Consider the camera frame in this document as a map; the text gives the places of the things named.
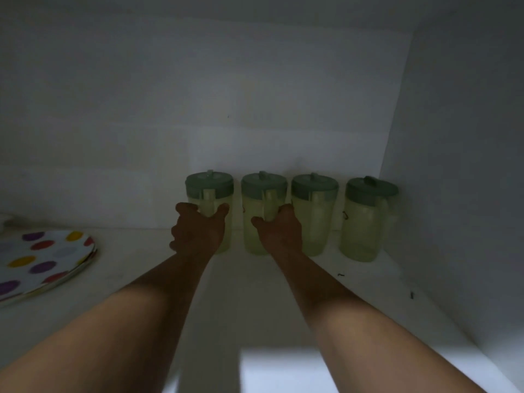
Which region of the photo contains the person's right hand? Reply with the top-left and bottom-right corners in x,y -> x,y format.
251,203 -> 304,257

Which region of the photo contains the person's left hand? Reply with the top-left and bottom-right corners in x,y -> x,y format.
169,202 -> 231,258

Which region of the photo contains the clear pitcher with green lid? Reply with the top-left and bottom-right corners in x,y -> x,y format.
240,170 -> 287,256
184,169 -> 235,254
343,176 -> 400,263
291,172 -> 340,257

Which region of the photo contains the person's left forearm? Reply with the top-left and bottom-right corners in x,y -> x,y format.
0,253 -> 215,393

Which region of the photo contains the person's right forearm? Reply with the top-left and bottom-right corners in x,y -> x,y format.
268,250 -> 489,393

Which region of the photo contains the white polka dot plate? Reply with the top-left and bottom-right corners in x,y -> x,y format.
0,237 -> 99,308
0,230 -> 96,302

